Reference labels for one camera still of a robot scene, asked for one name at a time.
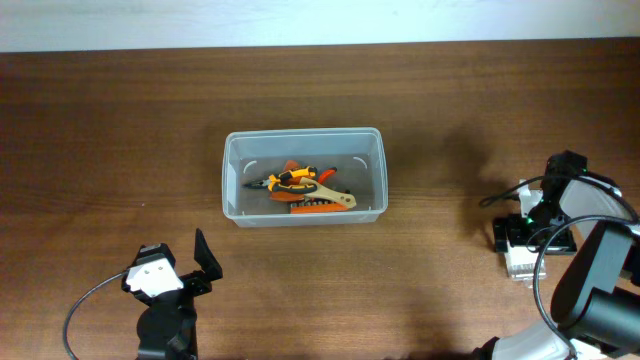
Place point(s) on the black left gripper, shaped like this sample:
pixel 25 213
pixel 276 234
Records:
pixel 201 283

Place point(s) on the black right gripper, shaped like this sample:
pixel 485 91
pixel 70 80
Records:
pixel 515 225

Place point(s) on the clear box coloured screwdrivers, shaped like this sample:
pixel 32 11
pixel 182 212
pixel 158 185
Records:
pixel 520 263

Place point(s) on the orange black long-nose pliers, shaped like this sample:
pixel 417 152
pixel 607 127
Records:
pixel 289 181

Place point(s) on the orange screwdriver bit holder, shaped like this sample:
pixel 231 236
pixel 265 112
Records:
pixel 318 206

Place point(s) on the orange scraper wooden handle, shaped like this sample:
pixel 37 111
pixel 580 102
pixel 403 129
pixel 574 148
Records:
pixel 320 194

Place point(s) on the red black small cutters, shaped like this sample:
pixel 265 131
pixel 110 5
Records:
pixel 325 176

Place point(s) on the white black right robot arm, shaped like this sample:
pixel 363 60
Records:
pixel 584 313

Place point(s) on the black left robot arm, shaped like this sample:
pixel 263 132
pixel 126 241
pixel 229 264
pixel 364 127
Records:
pixel 167 327

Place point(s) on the clear plastic container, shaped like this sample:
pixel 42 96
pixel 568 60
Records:
pixel 356 153

